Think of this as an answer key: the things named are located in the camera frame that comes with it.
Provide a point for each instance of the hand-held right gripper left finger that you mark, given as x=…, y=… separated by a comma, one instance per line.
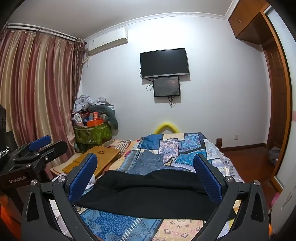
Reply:
x=83, y=176

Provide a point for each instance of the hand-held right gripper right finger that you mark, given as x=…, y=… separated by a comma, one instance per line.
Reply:
x=208, y=178

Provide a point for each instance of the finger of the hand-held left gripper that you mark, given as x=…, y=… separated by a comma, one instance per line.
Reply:
x=55, y=147
x=40, y=141

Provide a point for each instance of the black pants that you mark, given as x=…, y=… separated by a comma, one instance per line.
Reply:
x=150, y=194

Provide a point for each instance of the wooden folding lap desk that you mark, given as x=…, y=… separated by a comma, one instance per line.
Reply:
x=104, y=157

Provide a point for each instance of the patchwork bedspread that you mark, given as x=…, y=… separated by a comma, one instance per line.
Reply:
x=185, y=150

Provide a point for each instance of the green patterned storage bag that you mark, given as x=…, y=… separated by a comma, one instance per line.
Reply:
x=92, y=135

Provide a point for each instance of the dark cloth with rhinestone trim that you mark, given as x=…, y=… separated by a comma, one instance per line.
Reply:
x=3, y=129

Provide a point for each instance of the orange box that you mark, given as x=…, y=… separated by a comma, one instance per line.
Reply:
x=94, y=122

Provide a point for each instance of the striped bed sheet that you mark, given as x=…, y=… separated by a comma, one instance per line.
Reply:
x=120, y=144

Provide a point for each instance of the pink and cream striped curtain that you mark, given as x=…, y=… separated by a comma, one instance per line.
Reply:
x=34, y=92

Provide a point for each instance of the small red box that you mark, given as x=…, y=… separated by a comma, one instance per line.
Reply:
x=95, y=115

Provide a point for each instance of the pile of grey white clothes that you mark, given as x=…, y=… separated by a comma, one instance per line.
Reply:
x=83, y=102

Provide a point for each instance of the blue denim jeans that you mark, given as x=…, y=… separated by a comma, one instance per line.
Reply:
x=150, y=162

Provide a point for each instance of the grey stuffed bolster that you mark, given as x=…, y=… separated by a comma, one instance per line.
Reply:
x=113, y=120

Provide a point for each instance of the grey cloth heap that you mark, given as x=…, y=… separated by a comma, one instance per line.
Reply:
x=274, y=156

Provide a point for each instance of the yellow foam arch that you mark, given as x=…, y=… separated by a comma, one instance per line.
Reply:
x=159, y=127

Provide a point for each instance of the white door panel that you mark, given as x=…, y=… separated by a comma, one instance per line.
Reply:
x=286, y=69

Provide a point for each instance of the wooden overhead cabinet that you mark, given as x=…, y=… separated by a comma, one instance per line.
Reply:
x=245, y=18

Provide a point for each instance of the wooden bed post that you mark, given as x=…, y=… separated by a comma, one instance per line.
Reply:
x=219, y=143

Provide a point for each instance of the wooden door frame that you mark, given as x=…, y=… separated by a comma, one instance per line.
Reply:
x=285, y=115

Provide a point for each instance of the small black wall monitor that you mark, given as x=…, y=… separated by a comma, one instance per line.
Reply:
x=166, y=87

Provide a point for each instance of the curtain rail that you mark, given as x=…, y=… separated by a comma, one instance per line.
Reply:
x=46, y=31

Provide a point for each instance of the white wall air conditioner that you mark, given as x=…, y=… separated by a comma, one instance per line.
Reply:
x=106, y=41

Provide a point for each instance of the large black wall television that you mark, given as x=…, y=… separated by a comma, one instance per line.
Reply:
x=164, y=62

